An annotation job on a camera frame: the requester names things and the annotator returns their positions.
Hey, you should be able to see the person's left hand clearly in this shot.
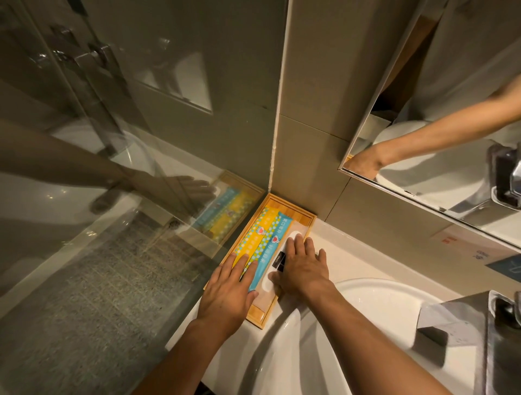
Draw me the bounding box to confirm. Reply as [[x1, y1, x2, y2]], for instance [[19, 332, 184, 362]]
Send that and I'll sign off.
[[196, 252, 261, 339]]

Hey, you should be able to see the person's right hand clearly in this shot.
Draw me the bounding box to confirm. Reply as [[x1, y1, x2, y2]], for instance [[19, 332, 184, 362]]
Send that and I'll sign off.
[[267, 233, 331, 302]]

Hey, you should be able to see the wooden tray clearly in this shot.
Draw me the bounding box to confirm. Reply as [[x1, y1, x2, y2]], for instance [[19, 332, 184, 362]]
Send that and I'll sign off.
[[203, 193, 318, 330]]

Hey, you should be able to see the blue toothbrush packet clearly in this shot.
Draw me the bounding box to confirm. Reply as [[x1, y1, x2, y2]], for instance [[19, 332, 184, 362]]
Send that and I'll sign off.
[[240, 211, 294, 292]]

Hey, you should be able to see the translucent white comb packet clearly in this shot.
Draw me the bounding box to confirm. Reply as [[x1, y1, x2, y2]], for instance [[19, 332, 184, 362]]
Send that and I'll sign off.
[[253, 221, 313, 315]]

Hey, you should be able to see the yellow toothbrush packet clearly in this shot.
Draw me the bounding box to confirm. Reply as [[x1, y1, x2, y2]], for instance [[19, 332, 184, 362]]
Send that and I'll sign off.
[[231, 207, 280, 270]]

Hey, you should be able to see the person's right forearm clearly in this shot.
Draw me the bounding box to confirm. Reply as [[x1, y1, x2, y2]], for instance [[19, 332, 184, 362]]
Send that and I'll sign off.
[[300, 284, 453, 395]]

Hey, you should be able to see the person's left forearm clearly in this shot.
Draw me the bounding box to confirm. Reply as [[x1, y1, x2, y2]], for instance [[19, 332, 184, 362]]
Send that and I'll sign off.
[[131, 317, 242, 395]]

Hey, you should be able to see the white sink basin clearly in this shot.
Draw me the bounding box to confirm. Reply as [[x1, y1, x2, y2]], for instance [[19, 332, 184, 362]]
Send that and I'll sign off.
[[239, 278, 491, 395]]

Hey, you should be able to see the glass shower partition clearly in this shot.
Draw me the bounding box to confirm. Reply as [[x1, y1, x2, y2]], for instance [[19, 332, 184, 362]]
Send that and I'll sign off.
[[0, 0, 270, 395]]

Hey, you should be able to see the chrome faucet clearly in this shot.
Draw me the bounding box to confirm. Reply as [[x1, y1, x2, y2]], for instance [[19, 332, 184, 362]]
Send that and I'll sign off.
[[416, 289, 521, 395]]

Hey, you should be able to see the chrome shower fixture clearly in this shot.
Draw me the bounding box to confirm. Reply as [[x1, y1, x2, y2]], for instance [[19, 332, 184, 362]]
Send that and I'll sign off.
[[40, 23, 119, 72]]

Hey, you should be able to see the white and red wall sticker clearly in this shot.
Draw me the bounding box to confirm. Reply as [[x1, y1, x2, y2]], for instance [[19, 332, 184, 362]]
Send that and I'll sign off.
[[430, 225, 502, 262]]

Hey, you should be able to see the blue wall sticker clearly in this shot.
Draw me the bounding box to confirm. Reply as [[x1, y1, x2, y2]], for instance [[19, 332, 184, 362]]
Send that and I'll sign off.
[[486, 253, 521, 282]]

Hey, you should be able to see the wall mirror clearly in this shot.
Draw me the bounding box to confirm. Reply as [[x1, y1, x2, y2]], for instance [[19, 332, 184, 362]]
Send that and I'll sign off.
[[337, 0, 521, 250]]

